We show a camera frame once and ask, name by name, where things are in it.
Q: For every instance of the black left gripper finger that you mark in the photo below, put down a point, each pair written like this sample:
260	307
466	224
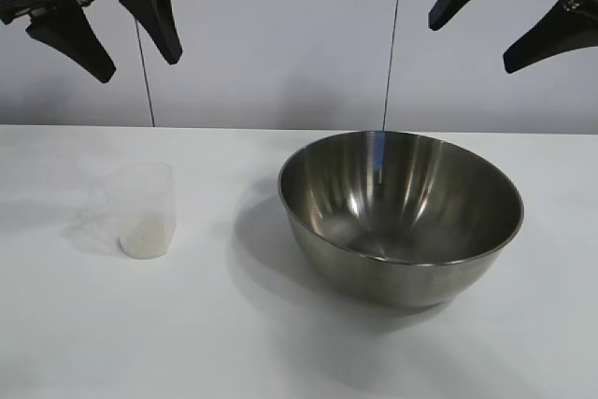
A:
79	39
156	16

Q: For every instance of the translucent plastic measuring cup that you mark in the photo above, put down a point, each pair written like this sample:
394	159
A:
149	193

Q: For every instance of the white rice grains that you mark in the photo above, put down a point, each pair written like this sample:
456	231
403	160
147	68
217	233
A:
146	241

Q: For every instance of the stainless steel mixing bowl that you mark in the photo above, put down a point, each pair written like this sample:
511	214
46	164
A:
402	212

